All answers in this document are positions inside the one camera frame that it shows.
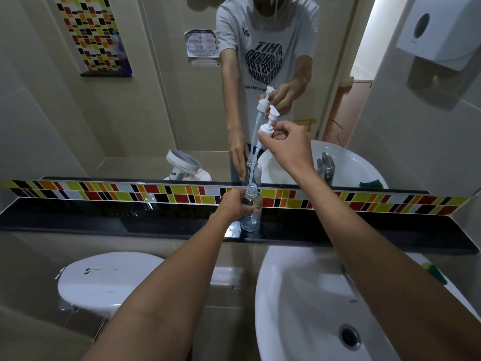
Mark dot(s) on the white toilet tank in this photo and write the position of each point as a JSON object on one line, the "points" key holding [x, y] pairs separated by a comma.
{"points": [[105, 283]]}

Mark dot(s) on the person's right thumb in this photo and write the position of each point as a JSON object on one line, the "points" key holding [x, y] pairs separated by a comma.
{"points": [[267, 139]]}

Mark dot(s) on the person's right forearm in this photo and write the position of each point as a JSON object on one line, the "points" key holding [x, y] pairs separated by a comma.
{"points": [[383, 281]]}

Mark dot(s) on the white box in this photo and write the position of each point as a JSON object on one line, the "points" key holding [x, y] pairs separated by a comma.
{"points": [[227, 277]]}

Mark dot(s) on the person's left forearm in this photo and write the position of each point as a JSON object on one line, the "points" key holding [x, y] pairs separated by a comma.
{"points": [[169, 296]]}

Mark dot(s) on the clear plastic bottle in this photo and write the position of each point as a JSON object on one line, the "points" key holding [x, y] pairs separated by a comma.
{"points": [[251, 223]]}

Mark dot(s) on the white ceramic sink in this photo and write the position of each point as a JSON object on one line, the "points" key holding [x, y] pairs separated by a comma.
{"points": [[300, 304]]}

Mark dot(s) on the person's left hand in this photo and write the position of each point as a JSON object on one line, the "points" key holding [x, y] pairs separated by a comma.
{"points": [[231, 206]]}

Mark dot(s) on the person's right hand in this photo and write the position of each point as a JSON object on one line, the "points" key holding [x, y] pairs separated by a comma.
{"points": [[295, 150]]}

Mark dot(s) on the chrome flush lever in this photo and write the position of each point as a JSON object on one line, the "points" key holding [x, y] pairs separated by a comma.
{"points": [[60, 273]]}

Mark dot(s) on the metal sink drain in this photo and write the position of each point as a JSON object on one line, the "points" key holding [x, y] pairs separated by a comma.
{"points": [[349, 337]]}

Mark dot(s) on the white pump dispenser with tube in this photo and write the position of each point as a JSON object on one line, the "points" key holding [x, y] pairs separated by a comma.
{"points": [[267, 128]]}

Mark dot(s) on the wall mirror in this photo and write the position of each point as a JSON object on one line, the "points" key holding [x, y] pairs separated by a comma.
{"points": [[150, 108]]}

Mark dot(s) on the colourful mosaic tile strip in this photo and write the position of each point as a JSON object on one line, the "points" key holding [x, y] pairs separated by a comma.
{"points": [[94, 191]]}

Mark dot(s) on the chrome faucet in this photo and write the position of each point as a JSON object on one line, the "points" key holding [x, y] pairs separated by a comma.
{"points": [[347, 278]]}

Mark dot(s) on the white paper towel dispenser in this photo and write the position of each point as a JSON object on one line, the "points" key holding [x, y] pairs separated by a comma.
{"points": [[445, 33]]}

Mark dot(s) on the person's left thumb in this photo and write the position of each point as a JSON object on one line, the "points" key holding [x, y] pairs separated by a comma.
{"points": [[248, 212]]}

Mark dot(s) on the black stone ledge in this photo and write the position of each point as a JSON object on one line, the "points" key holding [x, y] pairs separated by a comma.
{"points": [[112, 221]]}

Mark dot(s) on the green sponge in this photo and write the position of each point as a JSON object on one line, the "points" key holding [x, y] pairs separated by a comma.
{"points": [[434, 273]]}

